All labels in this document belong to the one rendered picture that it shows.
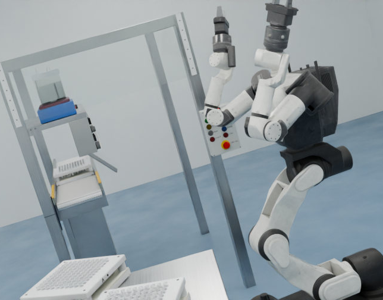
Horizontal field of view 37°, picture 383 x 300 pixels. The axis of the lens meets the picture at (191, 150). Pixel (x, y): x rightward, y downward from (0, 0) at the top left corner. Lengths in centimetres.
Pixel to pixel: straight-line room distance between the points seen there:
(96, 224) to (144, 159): 316
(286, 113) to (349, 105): 485
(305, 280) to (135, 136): 412
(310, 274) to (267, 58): 103
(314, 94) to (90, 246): 176
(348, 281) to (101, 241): 148
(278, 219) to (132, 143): 412
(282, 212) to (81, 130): 124
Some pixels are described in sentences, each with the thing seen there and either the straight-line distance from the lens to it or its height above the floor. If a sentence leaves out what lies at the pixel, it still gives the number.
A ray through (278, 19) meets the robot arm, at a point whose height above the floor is 150.
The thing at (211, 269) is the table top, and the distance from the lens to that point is 178.
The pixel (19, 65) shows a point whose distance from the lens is 312.
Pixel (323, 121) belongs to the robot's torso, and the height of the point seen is 103.
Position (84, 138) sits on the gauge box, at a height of 113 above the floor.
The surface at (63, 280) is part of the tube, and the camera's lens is 185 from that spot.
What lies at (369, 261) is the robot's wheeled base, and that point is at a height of 33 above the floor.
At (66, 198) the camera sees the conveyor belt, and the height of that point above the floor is 83.
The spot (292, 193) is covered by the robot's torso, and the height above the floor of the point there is 77.
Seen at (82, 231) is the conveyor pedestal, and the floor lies 60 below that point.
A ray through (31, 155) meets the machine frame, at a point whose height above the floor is 114.
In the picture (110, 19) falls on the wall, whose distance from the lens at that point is 643.
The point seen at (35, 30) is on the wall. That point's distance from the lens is 646.
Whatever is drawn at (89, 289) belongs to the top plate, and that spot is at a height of 93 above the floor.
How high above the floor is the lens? 157
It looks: 12 degrees down
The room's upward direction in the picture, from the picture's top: 16 degrees counter-clockwise
